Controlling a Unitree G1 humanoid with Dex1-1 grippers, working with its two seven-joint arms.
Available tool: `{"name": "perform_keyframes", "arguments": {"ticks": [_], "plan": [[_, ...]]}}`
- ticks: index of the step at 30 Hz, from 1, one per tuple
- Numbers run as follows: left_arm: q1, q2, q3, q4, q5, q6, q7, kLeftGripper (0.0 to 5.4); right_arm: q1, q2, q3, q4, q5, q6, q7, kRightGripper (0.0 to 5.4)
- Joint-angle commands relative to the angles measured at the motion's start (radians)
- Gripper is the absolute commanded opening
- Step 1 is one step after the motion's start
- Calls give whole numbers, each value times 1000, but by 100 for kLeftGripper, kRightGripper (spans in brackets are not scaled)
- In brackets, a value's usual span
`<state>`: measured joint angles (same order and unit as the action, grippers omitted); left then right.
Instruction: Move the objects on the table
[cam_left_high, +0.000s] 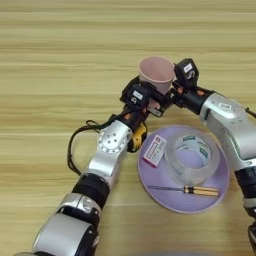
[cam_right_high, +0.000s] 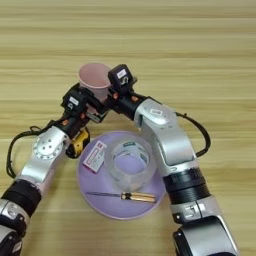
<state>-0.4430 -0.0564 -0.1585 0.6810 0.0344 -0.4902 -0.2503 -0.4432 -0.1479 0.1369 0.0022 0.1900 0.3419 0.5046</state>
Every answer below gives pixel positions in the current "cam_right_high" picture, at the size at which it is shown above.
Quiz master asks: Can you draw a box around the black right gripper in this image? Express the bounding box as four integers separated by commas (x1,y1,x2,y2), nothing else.
99,75,149,122

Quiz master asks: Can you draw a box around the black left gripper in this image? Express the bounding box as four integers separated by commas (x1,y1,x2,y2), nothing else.
53,85,110,138

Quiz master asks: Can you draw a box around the pink plastic cup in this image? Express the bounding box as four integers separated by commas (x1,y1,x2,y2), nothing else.
78,62,113,103

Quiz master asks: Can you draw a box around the yellow black tape measure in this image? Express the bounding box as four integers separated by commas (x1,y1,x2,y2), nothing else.
65,127,91,160

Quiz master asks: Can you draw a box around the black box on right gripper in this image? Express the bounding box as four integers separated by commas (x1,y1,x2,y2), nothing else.
107,64,135,94

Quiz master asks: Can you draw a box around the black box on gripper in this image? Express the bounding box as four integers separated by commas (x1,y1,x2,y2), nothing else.
60,87,89,112
107,64,135,94

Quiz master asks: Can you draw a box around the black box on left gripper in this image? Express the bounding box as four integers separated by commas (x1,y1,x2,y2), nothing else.
60,87,89,112

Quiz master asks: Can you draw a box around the small pink white box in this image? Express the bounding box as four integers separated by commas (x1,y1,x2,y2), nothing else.
82,140,108,174

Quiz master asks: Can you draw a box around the clear adhesive tape roll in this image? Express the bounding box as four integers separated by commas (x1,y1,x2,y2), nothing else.
103,132,158,192

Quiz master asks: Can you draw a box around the purple round plate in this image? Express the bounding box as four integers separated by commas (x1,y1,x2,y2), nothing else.
76,130,169,221

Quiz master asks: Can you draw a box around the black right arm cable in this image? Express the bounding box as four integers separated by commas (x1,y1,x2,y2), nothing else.
175,111,212,158

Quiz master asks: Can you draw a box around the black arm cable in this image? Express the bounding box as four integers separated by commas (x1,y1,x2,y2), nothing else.
175,111,212,158
5,125,55,180

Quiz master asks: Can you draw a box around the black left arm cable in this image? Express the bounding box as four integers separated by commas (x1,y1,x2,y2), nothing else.
5,125,55,180

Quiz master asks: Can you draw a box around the small yellow handled screwdriver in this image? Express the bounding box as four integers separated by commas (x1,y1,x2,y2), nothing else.
85,190,157,204

